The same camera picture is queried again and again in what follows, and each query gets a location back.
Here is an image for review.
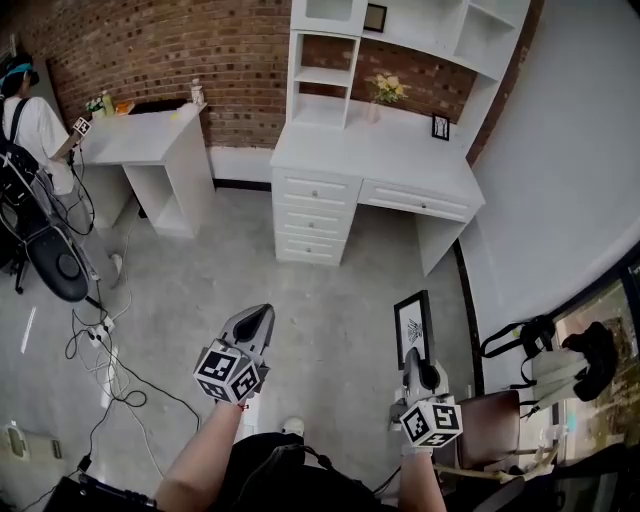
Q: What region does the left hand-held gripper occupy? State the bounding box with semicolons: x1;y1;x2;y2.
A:
193;303;276;405

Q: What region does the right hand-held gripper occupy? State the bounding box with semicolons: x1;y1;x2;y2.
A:
389;347;464;450

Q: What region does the black framed picture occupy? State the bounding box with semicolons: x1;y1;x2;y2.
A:
393;289;434;372

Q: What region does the person's left forearm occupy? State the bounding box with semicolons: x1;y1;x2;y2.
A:
153;401;247;512

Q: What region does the person's right forearm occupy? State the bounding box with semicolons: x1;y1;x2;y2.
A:
399;447;449;512

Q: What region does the small white desk drawer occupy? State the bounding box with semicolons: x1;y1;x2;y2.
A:
282;174;352;206
283;206;348;237
284;233;347;262

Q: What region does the wide white desk drawer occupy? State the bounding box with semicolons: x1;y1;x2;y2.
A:
359;181;472;220

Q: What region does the white desk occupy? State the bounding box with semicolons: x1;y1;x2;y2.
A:
269;94;487;279

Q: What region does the brown chair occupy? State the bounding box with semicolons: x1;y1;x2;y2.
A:
455;389;522;472

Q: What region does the beige wooden stand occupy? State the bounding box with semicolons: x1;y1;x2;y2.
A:
431;433;562;489

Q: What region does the white tote bag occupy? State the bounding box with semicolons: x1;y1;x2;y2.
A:
528;348;592;404

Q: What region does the person's black clothing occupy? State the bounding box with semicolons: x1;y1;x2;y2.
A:
209;430;401;512

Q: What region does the white power strip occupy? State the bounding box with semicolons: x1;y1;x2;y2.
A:
86;321;117;347

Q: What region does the black framed glass door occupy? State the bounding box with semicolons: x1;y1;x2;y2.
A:
548;257;640;466

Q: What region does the black office chair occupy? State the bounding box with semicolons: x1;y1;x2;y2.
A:
0;144;104;304

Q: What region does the white side table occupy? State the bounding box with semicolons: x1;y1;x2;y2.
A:
74;101;217;239

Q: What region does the black case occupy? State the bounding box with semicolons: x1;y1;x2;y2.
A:
43;473;157;512

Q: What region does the black flat board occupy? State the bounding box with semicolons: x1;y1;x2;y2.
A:
130;98;189;115

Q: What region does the white floor device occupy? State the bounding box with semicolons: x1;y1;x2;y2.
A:
0;421;63;462

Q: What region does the yellow white flower bouquet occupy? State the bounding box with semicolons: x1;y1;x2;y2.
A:
370;72;409;106

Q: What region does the ribbed glass cabinet door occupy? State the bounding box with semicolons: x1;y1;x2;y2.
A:
305;0;355;22

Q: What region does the black strap bag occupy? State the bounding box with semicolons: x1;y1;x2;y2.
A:
479;314;559;392

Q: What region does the white cable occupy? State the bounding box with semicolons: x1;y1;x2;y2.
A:
92;219;167;477

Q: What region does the black floor cable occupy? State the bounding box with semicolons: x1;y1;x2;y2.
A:
29;308;202;501

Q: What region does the brown framed picture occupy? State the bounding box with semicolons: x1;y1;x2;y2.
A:
363;3;389;34

